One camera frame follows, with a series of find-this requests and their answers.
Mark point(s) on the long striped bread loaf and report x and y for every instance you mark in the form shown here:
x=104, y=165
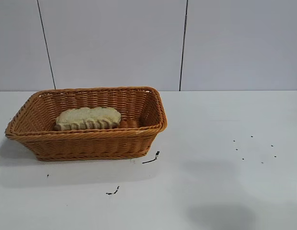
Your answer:
x=88, y=118

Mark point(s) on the brown woven wicker basket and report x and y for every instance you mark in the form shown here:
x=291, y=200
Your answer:
x=86, y=143

